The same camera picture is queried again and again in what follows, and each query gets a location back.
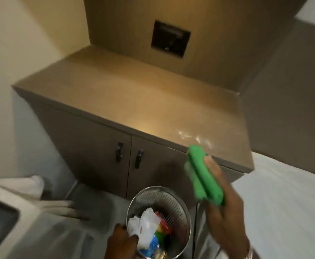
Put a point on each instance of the white bed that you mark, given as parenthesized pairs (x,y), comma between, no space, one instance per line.
(281,207)

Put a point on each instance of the red plastic wrapper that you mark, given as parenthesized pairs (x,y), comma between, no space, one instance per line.
(165,225)

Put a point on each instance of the perforated metal waste bin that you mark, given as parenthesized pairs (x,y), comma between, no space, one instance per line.
(173,204)

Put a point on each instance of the white towel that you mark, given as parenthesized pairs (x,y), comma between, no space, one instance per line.
(25,194)

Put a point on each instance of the crumpled white paper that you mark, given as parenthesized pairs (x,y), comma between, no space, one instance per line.
(146,222)

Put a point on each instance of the green cleaning cloth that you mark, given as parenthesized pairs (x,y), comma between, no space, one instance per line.
(204,178)

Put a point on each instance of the white fabric sheet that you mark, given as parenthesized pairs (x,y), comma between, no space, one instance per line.
(66,240)

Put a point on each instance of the person's left hand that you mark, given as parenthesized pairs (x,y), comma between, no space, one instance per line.
(121,244)

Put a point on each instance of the person's right thumb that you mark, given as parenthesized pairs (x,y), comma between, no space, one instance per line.
(210,165)

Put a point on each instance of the person's left fingers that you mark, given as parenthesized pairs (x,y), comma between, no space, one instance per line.
(133,240)

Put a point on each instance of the person's right hand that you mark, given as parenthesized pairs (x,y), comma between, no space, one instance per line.
(229,202)

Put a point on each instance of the black wall panel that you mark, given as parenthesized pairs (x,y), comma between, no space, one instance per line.
(171,38)

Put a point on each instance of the white box with dark inset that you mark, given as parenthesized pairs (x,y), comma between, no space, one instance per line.
(1,221)

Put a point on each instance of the blue plastic packet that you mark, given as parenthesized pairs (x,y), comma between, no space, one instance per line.
(150,244)

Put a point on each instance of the beige wooden cabinet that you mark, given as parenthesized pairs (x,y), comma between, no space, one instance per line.
(136,105)

